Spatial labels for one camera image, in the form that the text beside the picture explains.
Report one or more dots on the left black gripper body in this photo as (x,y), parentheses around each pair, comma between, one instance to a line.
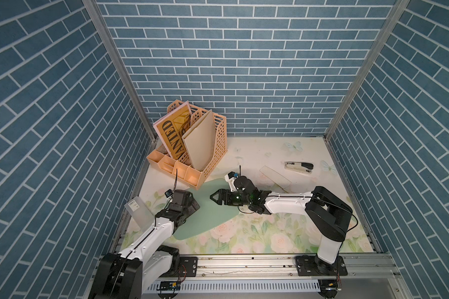
(189,208)

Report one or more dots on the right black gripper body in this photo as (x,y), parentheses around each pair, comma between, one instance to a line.
(236,199)

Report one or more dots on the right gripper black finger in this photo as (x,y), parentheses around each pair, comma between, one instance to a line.
(221,202)
(220,194)

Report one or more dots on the green cutting board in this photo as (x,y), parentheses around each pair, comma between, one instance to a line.
(210,214)

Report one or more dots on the white cleaver knife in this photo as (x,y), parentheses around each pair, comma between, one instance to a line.
(275,177)

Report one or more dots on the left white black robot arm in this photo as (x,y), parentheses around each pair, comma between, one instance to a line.
(127,274)

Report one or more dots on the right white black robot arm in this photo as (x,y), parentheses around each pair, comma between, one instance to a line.
(329,214)

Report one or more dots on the left circuit board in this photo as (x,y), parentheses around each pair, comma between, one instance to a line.
(169,286)

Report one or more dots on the circuit board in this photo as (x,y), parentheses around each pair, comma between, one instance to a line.
(169,286)
(328,288)

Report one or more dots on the right circuit board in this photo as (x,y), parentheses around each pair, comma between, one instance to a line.
(328,288)

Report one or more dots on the clear plastic labelled box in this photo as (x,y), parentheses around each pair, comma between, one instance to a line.
(140,213)

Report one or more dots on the floral table mat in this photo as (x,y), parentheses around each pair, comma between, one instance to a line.
(249,233)

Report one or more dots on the beige folder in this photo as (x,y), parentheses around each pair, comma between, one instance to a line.
(199,141)

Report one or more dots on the peach plastic file organizer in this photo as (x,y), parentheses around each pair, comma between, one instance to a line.
(182,168)

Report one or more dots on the black grey stapler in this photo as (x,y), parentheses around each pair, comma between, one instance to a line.
(300,167)

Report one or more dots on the yellow wanted poster book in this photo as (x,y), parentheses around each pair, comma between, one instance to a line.
(171,128)

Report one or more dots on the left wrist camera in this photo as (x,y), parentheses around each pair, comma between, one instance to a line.
(169,193)

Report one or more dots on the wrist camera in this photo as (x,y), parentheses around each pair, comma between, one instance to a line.
(169,193)
(230,178)

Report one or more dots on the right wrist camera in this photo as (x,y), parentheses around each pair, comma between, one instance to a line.
(230,178)

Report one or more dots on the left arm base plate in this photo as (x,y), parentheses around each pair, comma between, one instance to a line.
(182,267)

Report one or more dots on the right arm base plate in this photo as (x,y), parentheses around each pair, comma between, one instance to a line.
(311,265)

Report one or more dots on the aluminium front rail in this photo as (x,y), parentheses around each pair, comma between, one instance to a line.
(283,266)

